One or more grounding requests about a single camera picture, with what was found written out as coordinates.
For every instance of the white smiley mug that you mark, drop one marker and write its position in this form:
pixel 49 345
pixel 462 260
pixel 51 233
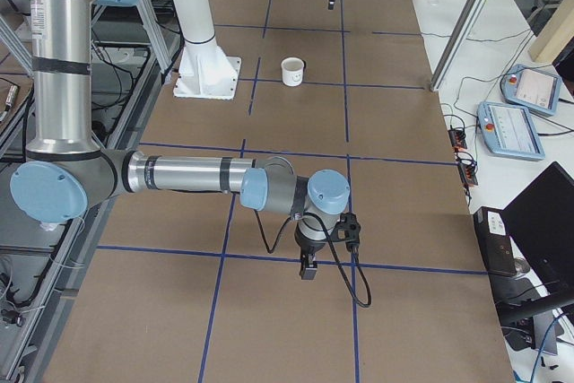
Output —
pixel 293 71

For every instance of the black computer box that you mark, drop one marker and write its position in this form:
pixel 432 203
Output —
pixel 494 242

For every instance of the orange black connector box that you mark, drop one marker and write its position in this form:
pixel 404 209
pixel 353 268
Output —
pixel 457 138

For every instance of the near blue teach pendant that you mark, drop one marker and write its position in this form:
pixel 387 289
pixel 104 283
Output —
pixel 508 131

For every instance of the blue teach pendant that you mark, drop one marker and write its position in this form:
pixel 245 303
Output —
pixel 508 131
pixel 530 87

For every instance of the far blue teach pendant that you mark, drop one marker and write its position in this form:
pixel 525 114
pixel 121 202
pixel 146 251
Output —
pixel 530 87

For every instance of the black monitor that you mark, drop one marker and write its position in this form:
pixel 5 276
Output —
pixel 540 221

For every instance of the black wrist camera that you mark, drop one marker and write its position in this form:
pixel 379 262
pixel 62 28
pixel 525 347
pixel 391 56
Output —
pixel 347 230

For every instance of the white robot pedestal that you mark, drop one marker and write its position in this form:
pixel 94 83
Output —
pixel 204 72

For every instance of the aluminium frame post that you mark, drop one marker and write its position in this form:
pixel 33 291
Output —
pixel 470 13

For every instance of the aluminium side rail frame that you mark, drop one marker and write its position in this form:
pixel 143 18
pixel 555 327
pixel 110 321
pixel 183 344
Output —
pixel 33 253

